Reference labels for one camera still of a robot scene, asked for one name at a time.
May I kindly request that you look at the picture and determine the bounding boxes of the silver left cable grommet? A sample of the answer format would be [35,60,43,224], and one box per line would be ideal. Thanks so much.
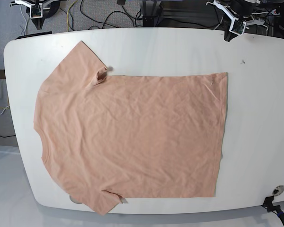
[69,195,81,204]

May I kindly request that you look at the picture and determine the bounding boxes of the robot left gripper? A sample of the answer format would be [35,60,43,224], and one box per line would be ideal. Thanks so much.
[206,0,265,42]

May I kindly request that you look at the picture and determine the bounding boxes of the silver right cable grommet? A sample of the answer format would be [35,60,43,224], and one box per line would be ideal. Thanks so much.
[272,185,284,196]

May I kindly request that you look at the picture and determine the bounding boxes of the robot right gripper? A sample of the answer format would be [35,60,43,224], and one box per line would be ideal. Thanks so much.
[10,0,59,30]

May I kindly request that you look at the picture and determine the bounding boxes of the black metal frame post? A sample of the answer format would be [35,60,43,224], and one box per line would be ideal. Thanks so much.
[140,0,163,27]

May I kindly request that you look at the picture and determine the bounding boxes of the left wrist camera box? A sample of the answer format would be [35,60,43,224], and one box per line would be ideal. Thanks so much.
[231,20,246,35]

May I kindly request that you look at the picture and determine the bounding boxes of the peach pink T-shirt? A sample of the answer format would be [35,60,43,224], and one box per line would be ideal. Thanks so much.
[34,42,228,215]

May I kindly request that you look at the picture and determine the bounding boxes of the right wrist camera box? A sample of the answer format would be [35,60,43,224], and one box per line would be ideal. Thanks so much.
[30,4,43,19]

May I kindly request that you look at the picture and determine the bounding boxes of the yellow floor cable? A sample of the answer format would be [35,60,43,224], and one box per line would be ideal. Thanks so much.
[66,0,77,32]

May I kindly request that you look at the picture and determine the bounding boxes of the silver cable grommet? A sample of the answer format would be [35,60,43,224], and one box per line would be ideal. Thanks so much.
[272,185,284,196]
[69,195,81,204]

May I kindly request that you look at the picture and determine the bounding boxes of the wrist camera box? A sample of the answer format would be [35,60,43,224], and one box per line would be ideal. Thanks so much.
[231,20,246,35]
[30,4,43,19]

